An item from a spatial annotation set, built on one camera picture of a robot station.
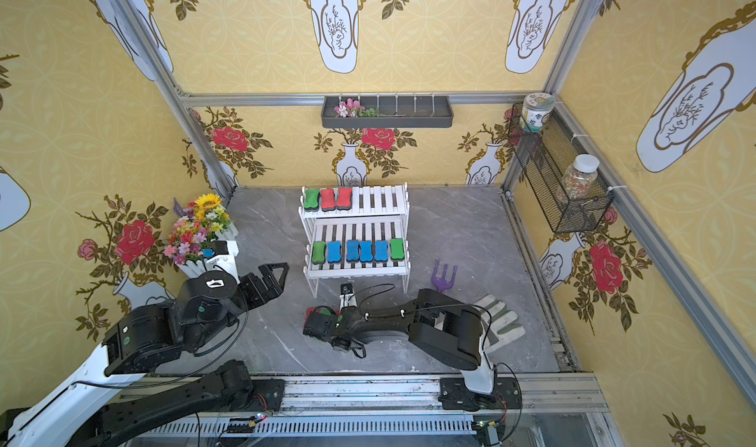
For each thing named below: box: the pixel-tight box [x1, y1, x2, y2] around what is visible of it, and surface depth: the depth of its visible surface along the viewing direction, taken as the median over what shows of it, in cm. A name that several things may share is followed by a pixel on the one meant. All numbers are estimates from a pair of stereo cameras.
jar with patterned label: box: [519, 91, 557, 133], surface depth 87 cm
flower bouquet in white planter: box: [163, 192, 239, 278], surface depth 91 cm
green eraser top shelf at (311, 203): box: [304, 189, 320, 212], surface depth 80 cm
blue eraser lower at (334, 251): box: [326, 240, 342, 263], surface depth 89 cm
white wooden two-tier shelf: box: [298, 182, 412, 299], surface depth 85 cm
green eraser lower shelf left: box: [311, 241, 327, 265], surface depth 87 cm
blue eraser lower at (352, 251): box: [346, 239, 360, 263], surface depth 88 cm
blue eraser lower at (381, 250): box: [373, 240, 389, 261], surface depth 87 cm
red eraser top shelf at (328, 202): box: [319, 188, 336, 212], surface depth 81 cm
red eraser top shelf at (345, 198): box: [336, 187, 353, 211], surface depth 80 cm
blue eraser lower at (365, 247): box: [359, 240, 374, 263], surface depth 86 cm
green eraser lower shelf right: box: [389, 238, 405, 260], surface depth 88 cm
